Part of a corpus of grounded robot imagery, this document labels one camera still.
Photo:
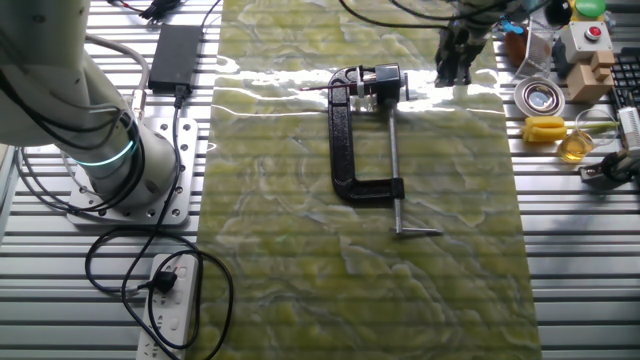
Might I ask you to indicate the black C-clamp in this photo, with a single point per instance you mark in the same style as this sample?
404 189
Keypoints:
342 150

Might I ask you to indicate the yellow sponge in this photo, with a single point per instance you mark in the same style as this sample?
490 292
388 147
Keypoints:
545 129

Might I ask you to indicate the brown round object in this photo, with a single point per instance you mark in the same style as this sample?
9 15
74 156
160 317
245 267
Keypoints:
514 50

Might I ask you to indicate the silver depth camera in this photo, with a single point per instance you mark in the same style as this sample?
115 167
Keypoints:
631 130

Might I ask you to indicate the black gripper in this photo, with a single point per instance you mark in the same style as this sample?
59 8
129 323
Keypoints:
465 42

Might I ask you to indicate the yellow box green button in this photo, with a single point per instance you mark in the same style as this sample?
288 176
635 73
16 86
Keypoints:
587 10

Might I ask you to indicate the blue plastic item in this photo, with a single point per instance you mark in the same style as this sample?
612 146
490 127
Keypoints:
512 27

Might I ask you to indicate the clear mesh container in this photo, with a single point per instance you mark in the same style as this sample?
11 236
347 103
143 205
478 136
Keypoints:
537 55

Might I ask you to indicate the white tape roll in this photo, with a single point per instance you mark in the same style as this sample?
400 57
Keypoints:
539 96

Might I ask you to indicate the black power adapter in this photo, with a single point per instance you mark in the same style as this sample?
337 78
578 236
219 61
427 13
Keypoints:
175 55

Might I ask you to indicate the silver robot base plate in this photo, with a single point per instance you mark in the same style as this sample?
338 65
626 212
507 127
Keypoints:
170 150

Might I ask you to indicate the green marble pattern mat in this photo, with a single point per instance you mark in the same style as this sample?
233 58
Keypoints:
350 275

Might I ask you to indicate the wooden blocks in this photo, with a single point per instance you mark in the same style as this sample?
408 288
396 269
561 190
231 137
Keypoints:
590 80

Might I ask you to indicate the red emergency stop box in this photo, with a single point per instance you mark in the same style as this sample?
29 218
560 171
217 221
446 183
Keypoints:
585 40

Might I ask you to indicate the black keyboard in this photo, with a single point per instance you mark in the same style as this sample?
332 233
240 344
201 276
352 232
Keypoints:
627 75

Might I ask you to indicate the black crank pencil sharpener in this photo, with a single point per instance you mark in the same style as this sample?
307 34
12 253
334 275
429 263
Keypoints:
385 80

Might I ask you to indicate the white power strip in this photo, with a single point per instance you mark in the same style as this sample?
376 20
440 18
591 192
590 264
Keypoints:
172 320

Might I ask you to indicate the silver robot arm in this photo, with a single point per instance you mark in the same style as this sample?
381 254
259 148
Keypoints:
40 75

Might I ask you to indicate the small grey camera stand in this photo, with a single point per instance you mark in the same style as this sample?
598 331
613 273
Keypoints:
612 170

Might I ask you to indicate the glass beaker yellow liquid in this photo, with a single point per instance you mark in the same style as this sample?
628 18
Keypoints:
580 145

